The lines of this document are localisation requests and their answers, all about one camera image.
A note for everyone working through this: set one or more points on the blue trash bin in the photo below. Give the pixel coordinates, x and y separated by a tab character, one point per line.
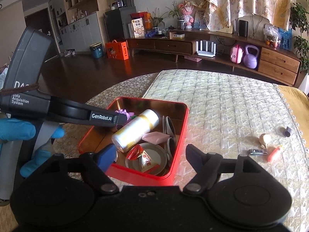
96	50

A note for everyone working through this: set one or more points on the blue box on cabinet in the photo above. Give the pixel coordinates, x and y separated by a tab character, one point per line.
286	39

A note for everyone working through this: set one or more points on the beige garlic shaped toy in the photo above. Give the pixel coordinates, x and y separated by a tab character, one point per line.
265	140

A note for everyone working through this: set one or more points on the potted green tree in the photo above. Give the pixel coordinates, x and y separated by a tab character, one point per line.
299	25

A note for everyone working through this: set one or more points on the dark lipstick tube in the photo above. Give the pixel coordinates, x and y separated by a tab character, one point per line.
287	132

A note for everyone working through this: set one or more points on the purple kettlebell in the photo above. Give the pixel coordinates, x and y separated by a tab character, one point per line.
250	60

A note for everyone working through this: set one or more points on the snack box with cartoon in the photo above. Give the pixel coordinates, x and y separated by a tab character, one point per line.
137	28

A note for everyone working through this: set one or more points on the black speaker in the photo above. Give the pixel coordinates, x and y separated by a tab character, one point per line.
243	28

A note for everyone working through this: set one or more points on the quilted cream table mat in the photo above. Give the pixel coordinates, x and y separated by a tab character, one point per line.
228	113

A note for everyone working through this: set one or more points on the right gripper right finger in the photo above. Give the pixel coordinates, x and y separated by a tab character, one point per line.
206	167

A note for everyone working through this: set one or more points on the orange pink small stick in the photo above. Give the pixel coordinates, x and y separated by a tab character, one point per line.
273	156

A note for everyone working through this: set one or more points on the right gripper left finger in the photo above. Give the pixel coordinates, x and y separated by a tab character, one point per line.
94	167

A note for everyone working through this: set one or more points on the white wifi router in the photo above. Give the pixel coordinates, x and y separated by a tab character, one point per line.
205	49

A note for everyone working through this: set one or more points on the metal nail clipper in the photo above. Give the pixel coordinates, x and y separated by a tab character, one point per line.
257	152

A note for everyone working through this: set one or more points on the orange gift box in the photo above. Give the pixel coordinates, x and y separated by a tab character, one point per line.
117	50

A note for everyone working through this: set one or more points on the red snack packet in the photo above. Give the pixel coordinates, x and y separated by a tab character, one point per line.
146	163

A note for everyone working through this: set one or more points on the pink comb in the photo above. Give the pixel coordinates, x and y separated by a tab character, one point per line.
155	137

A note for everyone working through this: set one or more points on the purple sheep toy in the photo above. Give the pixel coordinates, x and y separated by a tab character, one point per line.
129	115

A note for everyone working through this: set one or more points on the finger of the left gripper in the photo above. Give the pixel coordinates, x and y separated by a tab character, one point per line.
66	111

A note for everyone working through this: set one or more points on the black cabinet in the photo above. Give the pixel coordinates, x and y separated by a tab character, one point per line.
117	19

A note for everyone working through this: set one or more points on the pink toy case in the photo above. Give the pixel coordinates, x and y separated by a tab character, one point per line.
236	54

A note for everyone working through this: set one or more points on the white yellow bottle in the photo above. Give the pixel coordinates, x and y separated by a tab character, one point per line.
129	135

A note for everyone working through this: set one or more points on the wooden tv cabinet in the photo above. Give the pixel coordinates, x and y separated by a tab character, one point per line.
274	63

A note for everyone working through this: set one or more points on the white frame sunglasses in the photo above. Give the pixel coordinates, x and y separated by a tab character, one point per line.
171	143

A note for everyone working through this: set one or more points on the bag of fruit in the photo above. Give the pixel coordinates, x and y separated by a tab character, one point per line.
272	36

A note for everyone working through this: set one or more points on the round metal tin lid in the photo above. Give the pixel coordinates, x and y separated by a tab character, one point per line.
156	152

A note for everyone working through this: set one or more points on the blue gloved hand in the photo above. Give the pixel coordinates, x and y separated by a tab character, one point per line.
14	129

